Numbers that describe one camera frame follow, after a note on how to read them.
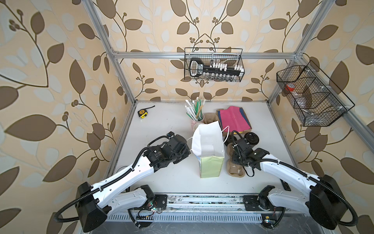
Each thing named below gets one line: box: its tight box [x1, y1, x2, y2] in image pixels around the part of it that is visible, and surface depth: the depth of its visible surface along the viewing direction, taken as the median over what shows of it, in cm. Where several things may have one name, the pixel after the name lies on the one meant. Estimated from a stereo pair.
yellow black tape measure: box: [137, 105, 156, 119], surface depth 113 cm
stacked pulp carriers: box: [203, 112, 219, 125], surface depth 108 cm
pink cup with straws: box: [185, 97, 206, 129], surface depth 96 cm
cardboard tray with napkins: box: [216, 105, 253, 136], surface depth 105 cm
